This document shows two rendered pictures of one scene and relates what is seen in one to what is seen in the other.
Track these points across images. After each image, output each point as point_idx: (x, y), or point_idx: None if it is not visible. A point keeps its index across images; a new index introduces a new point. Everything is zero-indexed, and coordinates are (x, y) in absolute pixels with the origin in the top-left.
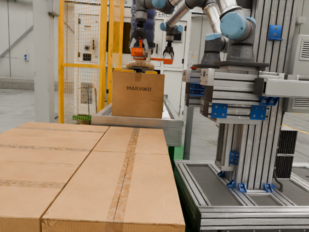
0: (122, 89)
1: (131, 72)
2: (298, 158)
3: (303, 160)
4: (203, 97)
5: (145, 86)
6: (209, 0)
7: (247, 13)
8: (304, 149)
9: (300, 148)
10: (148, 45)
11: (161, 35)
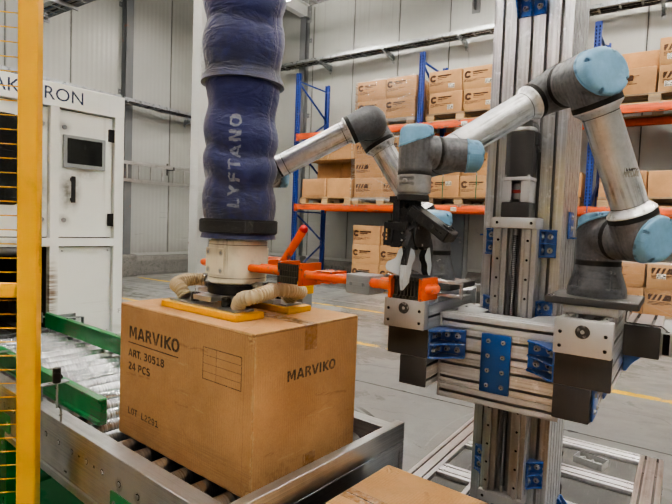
0: (277, 383)
1: (257, 318)
2: (390, 398)
3: (401, 400)
4: (452, 359)
5: (324, 358)
6: (387, 130)
7: (534, 186)
8: (369, 375)
9: (362, 375)
10: (275, 232)
11: (45, 148)
